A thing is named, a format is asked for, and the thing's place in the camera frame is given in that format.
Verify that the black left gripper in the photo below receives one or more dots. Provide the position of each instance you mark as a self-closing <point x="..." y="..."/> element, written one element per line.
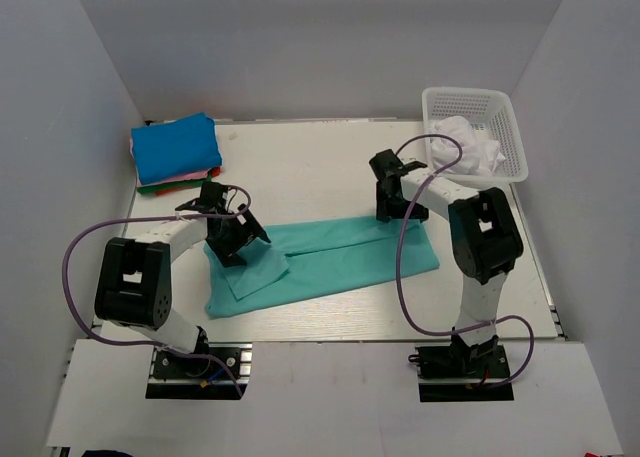
<point x="227" y="253"/>

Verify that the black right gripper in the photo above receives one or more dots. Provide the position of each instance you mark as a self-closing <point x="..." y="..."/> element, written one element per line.
<point x="386" y="209"/>

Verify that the teal t shirt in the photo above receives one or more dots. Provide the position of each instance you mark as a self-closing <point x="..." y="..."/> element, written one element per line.
<point x="304" y="261"/>

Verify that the white t shirt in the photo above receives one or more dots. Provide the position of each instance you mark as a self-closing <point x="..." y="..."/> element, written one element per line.
<point x="481" y="156"/>

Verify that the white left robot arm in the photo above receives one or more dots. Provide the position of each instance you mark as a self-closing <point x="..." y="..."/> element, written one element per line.
<point x="135" y="283"/>

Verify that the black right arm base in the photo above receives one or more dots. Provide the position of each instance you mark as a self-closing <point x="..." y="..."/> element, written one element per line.
<point x="446" y="376"/>

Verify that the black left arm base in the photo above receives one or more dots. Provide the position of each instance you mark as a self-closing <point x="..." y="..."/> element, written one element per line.
<point x="176" y="378"/>

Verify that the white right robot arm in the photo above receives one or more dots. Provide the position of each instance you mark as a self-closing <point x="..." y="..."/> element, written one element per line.
<point x="485" y="239"/>

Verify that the green folded t shirt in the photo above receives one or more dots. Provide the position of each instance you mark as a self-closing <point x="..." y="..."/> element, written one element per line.
<point x="148" y="190"/>

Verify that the white plastic basket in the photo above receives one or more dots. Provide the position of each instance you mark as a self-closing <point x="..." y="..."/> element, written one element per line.
<point x="491" y="113"/>

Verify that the blue folded t shirt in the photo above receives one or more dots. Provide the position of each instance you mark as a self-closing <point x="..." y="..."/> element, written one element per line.
<point x="167" y="150"/>

